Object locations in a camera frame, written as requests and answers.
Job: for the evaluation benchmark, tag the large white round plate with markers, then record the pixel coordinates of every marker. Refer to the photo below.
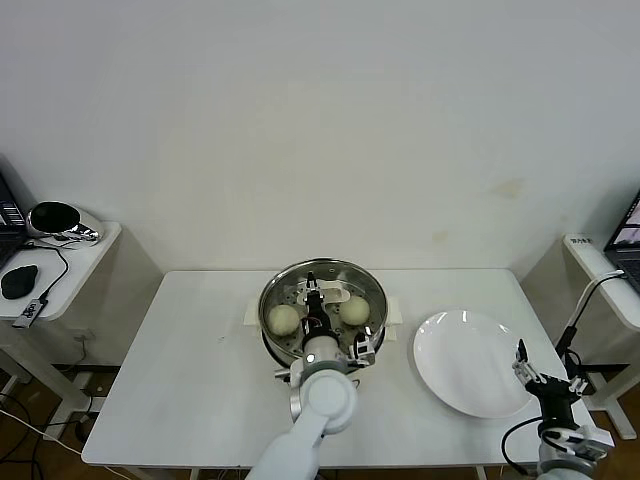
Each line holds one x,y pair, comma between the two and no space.
465,365

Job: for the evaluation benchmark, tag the white labelled power strip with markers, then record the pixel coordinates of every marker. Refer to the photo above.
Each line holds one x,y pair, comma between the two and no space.
580,240

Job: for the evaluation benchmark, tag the shiny chrome domed device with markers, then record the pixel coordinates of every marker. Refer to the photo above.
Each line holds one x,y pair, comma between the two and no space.
50,220

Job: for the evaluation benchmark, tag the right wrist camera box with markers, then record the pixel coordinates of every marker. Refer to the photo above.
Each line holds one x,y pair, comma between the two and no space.
597,440

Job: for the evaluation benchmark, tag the black computer mouse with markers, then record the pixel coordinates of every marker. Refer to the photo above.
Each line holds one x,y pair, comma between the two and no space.
17,282

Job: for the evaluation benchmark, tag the grey usb hub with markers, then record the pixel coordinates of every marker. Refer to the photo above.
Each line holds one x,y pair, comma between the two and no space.
27,312

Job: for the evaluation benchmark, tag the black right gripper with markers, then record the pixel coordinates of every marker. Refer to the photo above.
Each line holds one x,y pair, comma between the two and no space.
555,400

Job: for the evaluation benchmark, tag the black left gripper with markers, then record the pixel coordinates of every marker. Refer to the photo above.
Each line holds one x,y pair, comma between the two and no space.
316,311

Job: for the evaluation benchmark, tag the white steamed baozi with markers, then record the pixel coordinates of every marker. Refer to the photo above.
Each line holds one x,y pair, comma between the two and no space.
282,320
354,311

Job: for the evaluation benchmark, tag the white side table beige panel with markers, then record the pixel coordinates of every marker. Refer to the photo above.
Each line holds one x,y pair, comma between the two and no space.
85,260

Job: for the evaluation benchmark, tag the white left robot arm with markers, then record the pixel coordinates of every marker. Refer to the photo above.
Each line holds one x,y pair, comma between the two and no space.
315,415

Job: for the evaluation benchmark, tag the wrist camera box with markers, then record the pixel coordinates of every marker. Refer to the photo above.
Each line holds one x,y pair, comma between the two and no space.
597,440
364,347

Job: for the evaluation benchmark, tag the open black laptop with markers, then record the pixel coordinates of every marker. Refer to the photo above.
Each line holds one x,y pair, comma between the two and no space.
6,235
625,250

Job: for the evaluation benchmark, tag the cream electric cooking pot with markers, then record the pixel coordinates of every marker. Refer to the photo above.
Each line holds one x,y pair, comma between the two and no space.
367,372

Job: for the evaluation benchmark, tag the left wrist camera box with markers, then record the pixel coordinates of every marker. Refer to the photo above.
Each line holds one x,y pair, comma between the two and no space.
364,347

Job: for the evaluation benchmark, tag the stainless steel steamer basket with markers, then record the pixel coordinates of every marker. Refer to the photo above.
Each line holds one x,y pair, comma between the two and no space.
380,320

